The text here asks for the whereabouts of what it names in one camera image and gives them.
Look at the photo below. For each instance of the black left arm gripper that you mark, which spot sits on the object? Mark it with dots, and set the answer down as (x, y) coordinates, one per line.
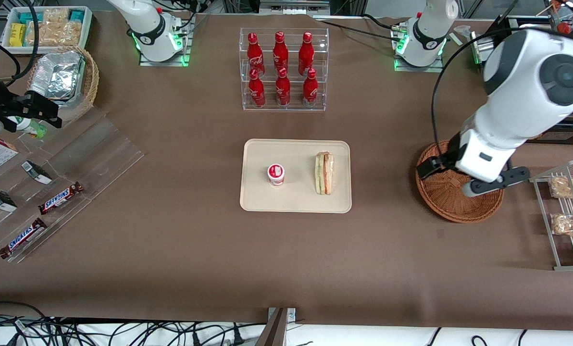
(452, 153)

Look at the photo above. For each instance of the triangle sandwich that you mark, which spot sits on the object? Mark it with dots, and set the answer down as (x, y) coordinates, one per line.
(325, 173)

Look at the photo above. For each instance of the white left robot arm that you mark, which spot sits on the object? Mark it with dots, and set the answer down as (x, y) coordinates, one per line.
(522, 96)

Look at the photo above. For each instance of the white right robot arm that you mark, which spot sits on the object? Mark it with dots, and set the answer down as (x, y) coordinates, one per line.
(152, 29)

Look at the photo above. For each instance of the aluminium foil tray stack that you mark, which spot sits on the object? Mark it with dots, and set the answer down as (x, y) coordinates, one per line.
(56, 77)

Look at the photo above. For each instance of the round brown wicker basket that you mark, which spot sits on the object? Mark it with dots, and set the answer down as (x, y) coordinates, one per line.
(445, 204)

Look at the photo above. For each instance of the deep wicker basket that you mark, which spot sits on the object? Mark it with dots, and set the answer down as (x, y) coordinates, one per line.
(92, 81)

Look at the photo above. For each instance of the beige plastic tray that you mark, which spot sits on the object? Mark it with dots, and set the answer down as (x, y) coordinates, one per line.
(296, 197)

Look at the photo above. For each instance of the green white drink bottle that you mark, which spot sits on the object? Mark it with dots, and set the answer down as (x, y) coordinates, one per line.
(31, 127)

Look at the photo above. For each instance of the small black white box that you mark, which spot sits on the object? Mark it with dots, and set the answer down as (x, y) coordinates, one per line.
(36, 172)
(0, 199)

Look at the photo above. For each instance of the clear acrylic stepped display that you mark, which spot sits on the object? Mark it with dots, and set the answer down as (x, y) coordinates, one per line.
(99, 149)

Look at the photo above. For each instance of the clear bagged crackers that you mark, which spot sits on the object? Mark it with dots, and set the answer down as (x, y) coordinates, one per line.
(41, 34)
(56, 16)
(69, 33)

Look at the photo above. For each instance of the yellow snack pack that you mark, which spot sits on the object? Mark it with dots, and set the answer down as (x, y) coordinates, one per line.
(17, 34)

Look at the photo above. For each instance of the Snickers chocolate bar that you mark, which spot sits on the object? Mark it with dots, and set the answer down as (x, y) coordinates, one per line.
(23, 238)
(60, 198)

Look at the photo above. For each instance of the white plastic bin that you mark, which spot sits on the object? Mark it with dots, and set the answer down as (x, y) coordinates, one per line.
(87, 29)

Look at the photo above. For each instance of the teal snack pack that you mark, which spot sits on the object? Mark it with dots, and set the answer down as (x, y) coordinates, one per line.
(77, 15)
(29, 18)

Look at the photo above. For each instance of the silver metal box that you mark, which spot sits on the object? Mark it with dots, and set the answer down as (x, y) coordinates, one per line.
(479, 48)

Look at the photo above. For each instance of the bagged brown snack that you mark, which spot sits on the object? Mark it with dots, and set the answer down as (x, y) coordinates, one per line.
(567, 187)
(567, 224)

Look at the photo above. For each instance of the crumpled clear plastic wrap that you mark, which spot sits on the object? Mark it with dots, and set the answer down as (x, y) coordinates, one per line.
(462, 30)

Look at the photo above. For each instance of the red cola bottle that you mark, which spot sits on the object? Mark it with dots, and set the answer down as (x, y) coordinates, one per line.
(282, 89)
(254, 54)
(310, 90)
(280, 52)
(256, 90)
(306, 53)

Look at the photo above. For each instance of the clear acrylic bottle rack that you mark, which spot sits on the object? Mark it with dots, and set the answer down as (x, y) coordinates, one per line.
(291, 108)

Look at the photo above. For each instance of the red white yogurt cup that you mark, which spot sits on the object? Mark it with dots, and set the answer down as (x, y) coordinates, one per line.
(276, 174)

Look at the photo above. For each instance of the brown table cover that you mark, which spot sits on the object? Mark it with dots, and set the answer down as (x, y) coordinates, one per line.
(171, 269)

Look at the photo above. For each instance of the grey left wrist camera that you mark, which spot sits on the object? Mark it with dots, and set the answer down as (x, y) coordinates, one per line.
(495, 182)

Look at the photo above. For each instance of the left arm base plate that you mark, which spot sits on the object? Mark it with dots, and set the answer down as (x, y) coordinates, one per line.
(418, 68)

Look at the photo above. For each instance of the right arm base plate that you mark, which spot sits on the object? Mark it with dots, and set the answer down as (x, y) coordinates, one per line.
(188, 43)

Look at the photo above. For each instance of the aluminium frame structure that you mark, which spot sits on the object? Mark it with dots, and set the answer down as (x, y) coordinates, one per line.
(293, 6)

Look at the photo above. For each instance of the grey metal post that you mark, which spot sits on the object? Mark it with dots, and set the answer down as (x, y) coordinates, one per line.
(274, 331)

